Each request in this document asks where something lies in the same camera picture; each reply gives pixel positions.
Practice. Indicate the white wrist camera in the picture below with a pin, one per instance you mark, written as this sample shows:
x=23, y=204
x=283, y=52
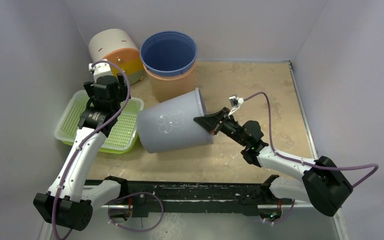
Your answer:
x=100, y=70
x=236, y=103

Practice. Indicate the small round drawer cabinet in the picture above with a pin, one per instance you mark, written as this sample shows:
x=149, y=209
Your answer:
x=115, y=45

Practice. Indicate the grey plastic bucket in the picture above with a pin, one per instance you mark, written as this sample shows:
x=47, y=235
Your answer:
x=170, y=125

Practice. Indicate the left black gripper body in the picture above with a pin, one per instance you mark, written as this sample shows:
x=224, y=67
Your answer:
x=122, y=91

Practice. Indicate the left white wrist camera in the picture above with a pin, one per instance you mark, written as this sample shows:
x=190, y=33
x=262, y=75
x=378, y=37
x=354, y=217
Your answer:
x=100, y=70

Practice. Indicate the blue plastic bucket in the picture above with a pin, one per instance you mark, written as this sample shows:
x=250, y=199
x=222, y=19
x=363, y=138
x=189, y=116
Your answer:
x=169, y=53

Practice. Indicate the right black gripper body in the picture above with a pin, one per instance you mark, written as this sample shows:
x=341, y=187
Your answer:
x=221, y=119

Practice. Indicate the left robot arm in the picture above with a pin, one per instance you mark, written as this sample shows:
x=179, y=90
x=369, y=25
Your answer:
x=65, y=203

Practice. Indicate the white perforated plastic basket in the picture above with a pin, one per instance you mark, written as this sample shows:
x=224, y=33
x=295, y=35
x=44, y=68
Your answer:
x=126, y=121

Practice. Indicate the orange printed plastic bucket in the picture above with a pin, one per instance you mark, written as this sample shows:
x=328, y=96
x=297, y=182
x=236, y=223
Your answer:
x=166, y=88

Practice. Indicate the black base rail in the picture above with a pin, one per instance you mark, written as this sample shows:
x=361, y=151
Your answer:
x=248, y=199

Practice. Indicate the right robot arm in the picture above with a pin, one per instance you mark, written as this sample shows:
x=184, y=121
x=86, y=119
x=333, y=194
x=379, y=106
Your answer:
x=314, y=181

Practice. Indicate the green plastic tray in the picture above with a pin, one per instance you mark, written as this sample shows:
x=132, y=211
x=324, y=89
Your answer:
x=117, y=143

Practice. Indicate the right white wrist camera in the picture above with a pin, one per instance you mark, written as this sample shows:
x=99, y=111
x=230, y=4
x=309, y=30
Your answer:
x=236, y=103

